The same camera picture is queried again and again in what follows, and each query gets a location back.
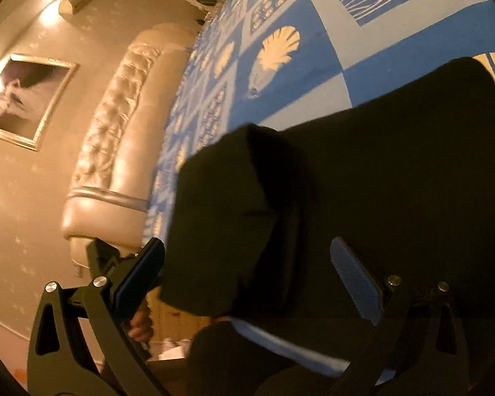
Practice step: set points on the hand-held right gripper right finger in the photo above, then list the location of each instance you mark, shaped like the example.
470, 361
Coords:
354, 280

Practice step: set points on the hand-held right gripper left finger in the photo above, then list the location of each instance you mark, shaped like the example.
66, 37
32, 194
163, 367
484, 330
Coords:
138, 280

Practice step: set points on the black pants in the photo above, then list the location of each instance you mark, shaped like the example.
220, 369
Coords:
354, 173

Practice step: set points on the person's left hand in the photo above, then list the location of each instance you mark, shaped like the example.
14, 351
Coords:
141, 321

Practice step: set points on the cream panelled nightstand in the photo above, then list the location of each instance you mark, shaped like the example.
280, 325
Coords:
169, 326

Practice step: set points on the cream tufted headboard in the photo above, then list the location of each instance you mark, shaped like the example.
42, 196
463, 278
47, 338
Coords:
140, 152

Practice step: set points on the person's dark clothing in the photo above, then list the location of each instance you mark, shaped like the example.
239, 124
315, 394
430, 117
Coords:
251, 363

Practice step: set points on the blue patterned bed sheet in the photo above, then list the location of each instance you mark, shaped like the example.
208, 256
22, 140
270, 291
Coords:
313, 70

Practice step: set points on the gold framed wall picture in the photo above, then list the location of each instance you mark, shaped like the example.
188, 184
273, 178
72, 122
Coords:
22, 99

